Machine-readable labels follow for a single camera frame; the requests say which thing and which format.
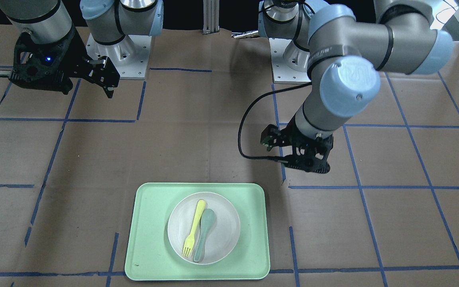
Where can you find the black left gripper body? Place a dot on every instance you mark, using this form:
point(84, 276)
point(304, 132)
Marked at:
point(287, 134)

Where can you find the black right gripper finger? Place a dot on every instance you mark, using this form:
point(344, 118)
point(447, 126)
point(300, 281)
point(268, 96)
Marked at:
point(103, 72)
point(109, 91)

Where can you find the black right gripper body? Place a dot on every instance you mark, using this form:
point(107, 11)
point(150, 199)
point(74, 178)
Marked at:
point(75, 54)

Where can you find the white round plate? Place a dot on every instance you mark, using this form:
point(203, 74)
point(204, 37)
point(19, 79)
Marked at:
point(223, 235)

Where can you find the yellow plastic fork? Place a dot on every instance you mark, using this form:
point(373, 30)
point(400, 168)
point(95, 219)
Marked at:
point(190, 238)

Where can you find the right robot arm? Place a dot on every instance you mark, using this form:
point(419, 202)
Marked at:
point(109, 21)

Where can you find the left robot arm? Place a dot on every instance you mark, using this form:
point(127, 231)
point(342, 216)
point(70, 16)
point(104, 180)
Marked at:
point(343, 65)

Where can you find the teal plastic spoon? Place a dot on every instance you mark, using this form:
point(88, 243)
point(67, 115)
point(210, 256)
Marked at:
point(207, 220)

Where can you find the light green plastic tray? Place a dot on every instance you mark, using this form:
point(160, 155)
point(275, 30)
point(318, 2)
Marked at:
point(150, 256)

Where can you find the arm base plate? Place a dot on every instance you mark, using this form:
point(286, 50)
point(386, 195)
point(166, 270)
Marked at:
point(289, 63)
point(130, 56)

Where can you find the aluminium frame post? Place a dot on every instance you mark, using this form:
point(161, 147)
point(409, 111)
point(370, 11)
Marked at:
point(211, 15)

